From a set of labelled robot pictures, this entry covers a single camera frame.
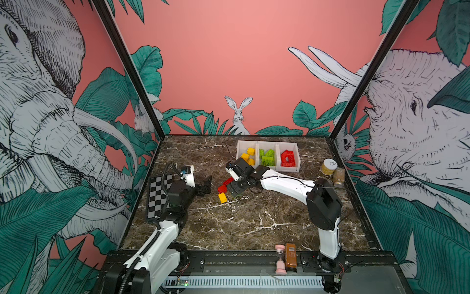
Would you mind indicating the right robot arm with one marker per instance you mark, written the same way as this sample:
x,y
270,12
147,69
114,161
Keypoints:
x,y
323,204

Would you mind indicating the checkerboard calibration plate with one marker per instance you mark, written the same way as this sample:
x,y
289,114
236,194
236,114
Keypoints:
x,y
156,200

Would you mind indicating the red arch lego piece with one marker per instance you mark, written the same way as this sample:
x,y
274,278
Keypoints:
x,y
288,159

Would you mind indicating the white three-compartment bin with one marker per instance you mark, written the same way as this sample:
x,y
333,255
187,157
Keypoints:
x,y
279,156

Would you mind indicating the white perforated rail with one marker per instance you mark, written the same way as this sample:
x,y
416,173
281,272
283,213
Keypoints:
x,y
239,282

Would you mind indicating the pink hourglass timer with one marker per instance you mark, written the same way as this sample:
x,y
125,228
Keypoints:
x,y
280,265

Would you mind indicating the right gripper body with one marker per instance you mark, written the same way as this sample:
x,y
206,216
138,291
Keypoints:
x,y
238,186

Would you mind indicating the brown spice jar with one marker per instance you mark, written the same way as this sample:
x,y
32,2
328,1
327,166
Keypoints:
x,y
339,177

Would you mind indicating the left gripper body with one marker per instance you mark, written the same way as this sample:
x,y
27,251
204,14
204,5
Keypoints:
x,y
197,190

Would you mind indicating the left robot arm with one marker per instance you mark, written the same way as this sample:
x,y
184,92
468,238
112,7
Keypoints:
x,y
170,196

